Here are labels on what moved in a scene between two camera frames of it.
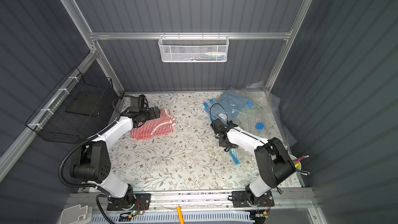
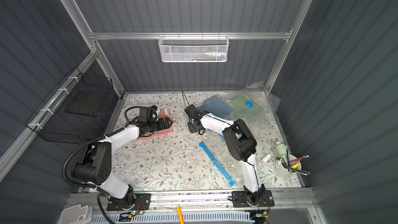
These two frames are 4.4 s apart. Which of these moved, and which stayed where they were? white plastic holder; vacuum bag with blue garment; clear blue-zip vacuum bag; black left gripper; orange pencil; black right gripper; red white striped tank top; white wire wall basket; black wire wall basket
Moved: clear blue-zip vacuum bag; vacuum bag with blue garment; black left gripper; black right gripper
Stayed: white plastic holder; black wire wall basket; red white striped tank top; white wire wall basket; orange pencil
